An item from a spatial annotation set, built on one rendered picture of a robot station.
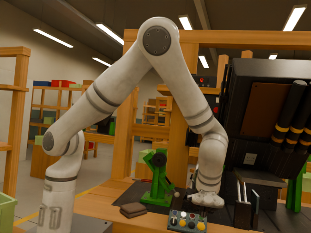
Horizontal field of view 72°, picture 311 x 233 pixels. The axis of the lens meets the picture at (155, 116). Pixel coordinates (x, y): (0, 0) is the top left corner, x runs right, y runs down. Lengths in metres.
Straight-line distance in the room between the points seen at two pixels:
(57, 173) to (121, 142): 0.87
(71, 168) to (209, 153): 0.41
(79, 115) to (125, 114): 0.93
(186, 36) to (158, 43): 1.08
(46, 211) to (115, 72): 0.45
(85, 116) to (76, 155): 0.18
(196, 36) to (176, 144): 0.73
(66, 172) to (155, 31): 0.47
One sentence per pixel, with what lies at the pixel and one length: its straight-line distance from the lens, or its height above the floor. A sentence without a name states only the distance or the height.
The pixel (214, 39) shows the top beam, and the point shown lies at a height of 1.88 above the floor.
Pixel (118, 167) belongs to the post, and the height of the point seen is 0.96.
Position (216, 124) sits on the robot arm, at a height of 1.32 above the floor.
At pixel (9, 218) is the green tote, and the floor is 0.89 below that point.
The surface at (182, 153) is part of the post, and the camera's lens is 1.44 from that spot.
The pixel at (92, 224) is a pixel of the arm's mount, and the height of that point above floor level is 0.94.
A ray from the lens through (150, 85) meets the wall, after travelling 12.12.
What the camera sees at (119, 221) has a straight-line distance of 0.96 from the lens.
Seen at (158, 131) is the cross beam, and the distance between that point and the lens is 1.54.
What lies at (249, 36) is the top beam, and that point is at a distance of 1.56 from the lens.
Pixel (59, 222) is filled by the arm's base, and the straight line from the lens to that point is 0.75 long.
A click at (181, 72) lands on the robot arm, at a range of 0.48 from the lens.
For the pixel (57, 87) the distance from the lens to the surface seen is 7.15.
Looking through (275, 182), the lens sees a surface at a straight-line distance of 0.95.
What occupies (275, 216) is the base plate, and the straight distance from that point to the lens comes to 1.29.
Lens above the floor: 1.32
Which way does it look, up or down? 1 degrees up
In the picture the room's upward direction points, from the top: 5 degrees clockwise
